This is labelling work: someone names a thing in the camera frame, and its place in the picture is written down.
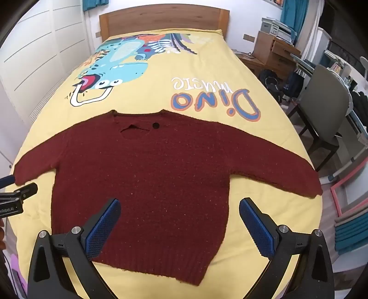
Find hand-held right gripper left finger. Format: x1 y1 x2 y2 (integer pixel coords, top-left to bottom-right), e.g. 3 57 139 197
27 198 121 299

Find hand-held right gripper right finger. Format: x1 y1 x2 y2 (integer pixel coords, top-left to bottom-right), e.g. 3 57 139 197
239 197 335 299

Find dark red knitted sweater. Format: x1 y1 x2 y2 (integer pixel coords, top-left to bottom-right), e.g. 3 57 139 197
13 109 323 286

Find stack of teal boards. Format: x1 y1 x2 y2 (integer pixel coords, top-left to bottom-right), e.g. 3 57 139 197
335 211 368 253

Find white wardrobe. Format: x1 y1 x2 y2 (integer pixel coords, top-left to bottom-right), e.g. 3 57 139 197
0 0 100 179

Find black bag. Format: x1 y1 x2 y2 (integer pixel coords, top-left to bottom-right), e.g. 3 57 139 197
259 69 284 101

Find grey chair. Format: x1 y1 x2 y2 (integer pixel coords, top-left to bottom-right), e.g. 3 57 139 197
287 65 355 173

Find dark blue bag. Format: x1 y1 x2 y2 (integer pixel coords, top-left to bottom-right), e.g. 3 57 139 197
283 70 305 102

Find black backpack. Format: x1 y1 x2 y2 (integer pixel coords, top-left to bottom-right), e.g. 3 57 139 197
349 90 368 121

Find yellow printed blanket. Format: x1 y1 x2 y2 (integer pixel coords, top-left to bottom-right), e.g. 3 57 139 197
6 29 324 299

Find wooden cabinet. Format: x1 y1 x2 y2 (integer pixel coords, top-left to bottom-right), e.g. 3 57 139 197
253 31 301 79

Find white printer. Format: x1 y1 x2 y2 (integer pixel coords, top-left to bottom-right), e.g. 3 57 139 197
260 18 296 43

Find teal curtain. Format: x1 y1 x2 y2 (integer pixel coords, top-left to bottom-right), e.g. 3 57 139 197
280 0 321 45

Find wooden bed headboard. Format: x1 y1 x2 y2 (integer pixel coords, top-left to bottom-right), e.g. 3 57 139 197
99 9 230 41

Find pink frame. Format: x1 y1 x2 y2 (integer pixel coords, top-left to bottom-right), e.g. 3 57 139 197
331 178 368 216

